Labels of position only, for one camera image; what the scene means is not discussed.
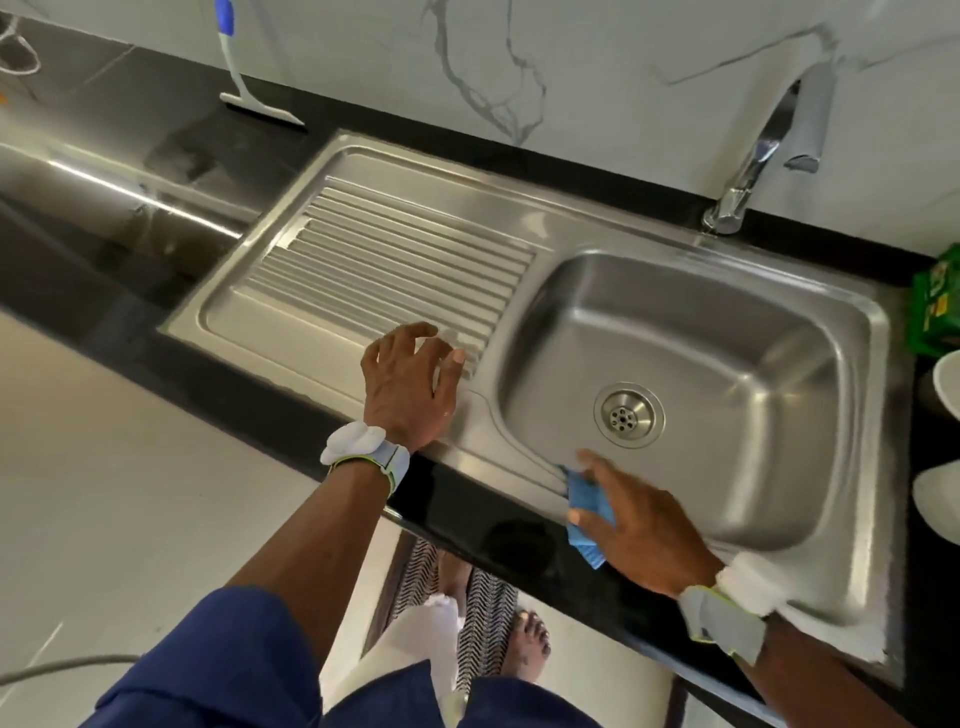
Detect person's right hand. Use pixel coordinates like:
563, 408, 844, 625
567, 447, 725, 602

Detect person's left hand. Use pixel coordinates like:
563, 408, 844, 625
360, 321, 468, 455

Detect blue cloth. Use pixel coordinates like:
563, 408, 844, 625
562, 465, 620, 572

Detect stainless steel sink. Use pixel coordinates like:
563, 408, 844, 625
157, 127, 917, 692

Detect white yellow spray bottle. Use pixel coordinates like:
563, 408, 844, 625
912, 457, 960, 549

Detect white bowl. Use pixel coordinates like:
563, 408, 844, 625
930, 349, 960, 425

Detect blue white squeegee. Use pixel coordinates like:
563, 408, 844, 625
213, 0, 308, 129

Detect chrome faucet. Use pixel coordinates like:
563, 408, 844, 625
700, 60, 839, 237

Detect person's right forearm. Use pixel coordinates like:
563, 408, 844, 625
739, 622, 917, 728

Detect person's left forearm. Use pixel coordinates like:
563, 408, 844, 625
228, 457, 392, 669

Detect person's right foot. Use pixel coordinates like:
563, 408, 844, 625
502, 607, 554, 684

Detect white left wrist tracker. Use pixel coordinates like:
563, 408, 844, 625
319, 420, 413, 497

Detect metal drain strainer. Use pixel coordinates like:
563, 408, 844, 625
592, 382, 668, 449

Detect striped floor mat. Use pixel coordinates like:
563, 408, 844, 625
387, 532, 524, 699

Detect white trousers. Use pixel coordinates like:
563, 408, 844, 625
322, 592, 467, 714

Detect green soap tray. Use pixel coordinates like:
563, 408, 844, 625
906, 243, 960, 359

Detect white cable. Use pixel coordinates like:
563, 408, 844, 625
0, 12, 44, 77

